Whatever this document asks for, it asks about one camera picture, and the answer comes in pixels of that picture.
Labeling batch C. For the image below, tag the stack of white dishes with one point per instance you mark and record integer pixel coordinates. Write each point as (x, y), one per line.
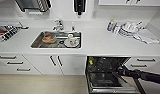
(127, 29)

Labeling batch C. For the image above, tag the white kitchen drawer unit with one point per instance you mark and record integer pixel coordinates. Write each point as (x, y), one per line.
(146, 61)
(12, 63)

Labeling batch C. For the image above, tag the yellow plastic bowl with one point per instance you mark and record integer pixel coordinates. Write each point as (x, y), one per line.
(91, 61)

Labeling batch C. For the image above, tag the black wall soap dispenser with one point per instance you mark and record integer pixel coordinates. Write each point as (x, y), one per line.
(79, 6)

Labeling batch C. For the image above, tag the red flat item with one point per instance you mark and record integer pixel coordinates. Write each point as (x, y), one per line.
(0, 30)

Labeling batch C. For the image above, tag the white upper kitchen cabinet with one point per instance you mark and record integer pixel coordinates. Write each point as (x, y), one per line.
(129, 2)

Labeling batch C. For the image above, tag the grey dish tray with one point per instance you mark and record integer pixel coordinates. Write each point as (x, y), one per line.
(7, 33)

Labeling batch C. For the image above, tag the brown bowl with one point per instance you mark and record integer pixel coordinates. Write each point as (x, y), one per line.
(49, 38)

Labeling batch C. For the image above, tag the clear soap bottle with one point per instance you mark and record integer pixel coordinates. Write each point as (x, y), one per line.
(110, 26)

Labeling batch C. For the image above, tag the chrome kitchen faucet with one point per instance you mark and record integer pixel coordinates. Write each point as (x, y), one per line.
(58, 25)

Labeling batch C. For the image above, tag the grey paper towel dispenser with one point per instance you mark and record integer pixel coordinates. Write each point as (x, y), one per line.
(32, 5)

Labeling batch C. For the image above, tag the stainless steel sink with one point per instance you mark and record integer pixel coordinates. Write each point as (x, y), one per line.
(56, 45)

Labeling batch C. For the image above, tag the white kitchen cloth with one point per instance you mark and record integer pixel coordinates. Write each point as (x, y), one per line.
(147, 36)

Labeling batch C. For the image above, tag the white wall outlet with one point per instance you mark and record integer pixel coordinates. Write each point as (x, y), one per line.
(94, 14)

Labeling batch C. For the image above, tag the white base cabinet with doors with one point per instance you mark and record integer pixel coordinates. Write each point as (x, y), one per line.
(56, 65)

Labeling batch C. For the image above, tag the white patterned mug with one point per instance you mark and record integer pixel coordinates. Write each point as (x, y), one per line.
(72, 40)

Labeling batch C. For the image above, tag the stainless steel dishwasher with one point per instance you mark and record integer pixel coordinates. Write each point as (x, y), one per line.
(102, 80)

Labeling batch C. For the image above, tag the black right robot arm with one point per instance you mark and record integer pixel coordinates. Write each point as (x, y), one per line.
(147, 76)

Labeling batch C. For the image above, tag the small chrome tap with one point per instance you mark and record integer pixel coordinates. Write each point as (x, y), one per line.
(73, 28)

